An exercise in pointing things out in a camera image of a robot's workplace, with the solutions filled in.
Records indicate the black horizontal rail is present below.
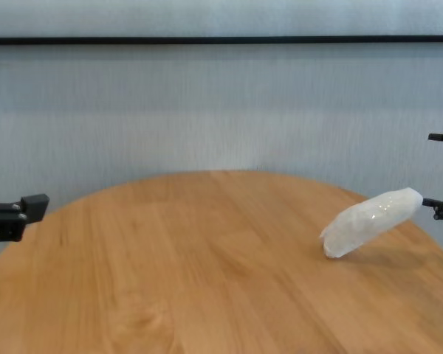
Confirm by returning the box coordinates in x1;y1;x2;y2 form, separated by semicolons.
0;35;443;46

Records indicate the white plastic-wrapped sandbag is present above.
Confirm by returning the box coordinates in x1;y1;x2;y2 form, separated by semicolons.
320;187;424;260

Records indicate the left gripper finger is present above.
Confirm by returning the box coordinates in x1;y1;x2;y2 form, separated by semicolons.
0;192;51;243

